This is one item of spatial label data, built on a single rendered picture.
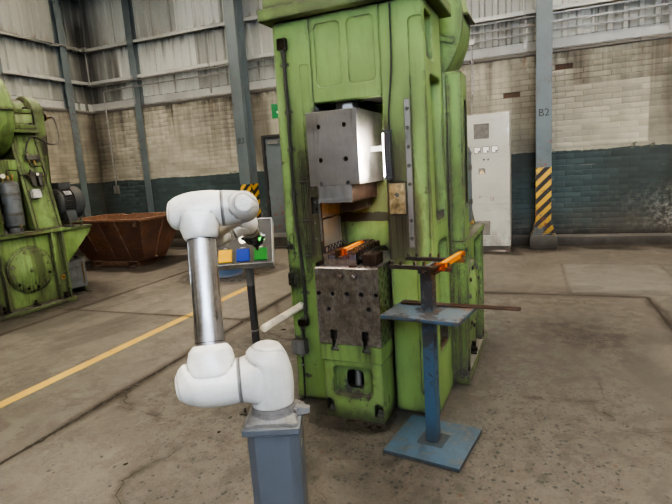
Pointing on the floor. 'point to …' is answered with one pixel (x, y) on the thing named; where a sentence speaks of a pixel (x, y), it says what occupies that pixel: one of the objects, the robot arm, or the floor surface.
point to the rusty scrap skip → (127, 239)
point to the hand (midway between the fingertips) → (256, 245)
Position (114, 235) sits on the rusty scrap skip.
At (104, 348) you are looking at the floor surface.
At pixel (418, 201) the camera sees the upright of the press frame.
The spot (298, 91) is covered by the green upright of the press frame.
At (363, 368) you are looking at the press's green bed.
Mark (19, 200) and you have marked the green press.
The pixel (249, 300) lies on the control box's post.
